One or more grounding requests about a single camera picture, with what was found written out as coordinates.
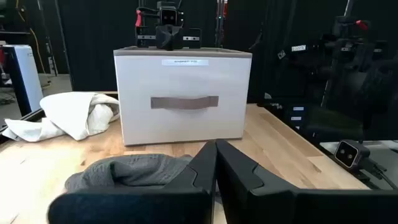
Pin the black table-level camera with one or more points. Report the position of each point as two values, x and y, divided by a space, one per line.
349 154

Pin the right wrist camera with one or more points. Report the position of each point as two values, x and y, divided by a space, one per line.
168 16

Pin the white tower fan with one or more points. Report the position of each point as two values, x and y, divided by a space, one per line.
29 77

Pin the white towel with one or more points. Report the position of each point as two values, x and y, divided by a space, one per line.
68 115

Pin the beige fabric storage box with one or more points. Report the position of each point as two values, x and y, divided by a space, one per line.
183 124

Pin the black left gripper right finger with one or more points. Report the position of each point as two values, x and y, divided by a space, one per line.
280 205

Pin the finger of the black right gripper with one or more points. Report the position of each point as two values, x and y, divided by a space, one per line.
176 35
162 35

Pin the black pole with red clip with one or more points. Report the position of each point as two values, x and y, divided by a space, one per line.
220 21

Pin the plain dark grey towel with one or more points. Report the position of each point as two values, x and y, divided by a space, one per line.
133 171

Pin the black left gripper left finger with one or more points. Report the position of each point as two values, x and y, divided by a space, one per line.
140 205

